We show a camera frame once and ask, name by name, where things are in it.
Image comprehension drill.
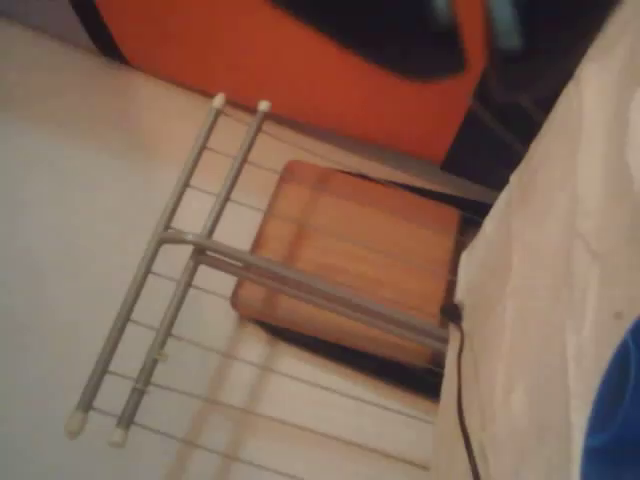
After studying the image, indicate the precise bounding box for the beige table cloth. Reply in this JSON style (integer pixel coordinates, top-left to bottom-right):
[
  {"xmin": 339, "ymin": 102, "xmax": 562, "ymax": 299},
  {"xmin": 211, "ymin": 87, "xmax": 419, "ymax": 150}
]
[{"xmin": 429, "ymin": 0, "xmax": 640, "ymax": 480}]

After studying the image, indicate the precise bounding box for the black cable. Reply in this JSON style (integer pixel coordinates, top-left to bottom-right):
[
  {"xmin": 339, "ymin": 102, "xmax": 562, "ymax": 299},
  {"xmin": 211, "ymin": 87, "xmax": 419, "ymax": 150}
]
[{"xmin": 439, "ymin": 301, "xmax": 482, "ymax": 480}]

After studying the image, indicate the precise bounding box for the blue object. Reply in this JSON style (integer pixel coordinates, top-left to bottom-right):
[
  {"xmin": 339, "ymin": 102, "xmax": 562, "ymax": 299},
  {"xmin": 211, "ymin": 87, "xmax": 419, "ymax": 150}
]
[{"xmin": 582, "ymin": 318, "xmax": 640, "ymax": 480}]

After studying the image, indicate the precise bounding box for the grey metal drying rack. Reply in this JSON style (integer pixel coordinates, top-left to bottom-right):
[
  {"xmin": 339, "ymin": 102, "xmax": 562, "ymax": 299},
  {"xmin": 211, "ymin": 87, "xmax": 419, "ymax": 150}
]
[{"xmin": 63, "ymin": 92, "xmax": 451, "ymax": 474}]

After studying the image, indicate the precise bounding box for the wooden board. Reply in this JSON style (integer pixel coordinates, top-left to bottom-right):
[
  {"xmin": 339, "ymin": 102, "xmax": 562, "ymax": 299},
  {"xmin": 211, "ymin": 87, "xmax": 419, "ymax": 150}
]
[{"xmin": 230, "ymin": 159, "xmax": 464, "ymax": 367}]

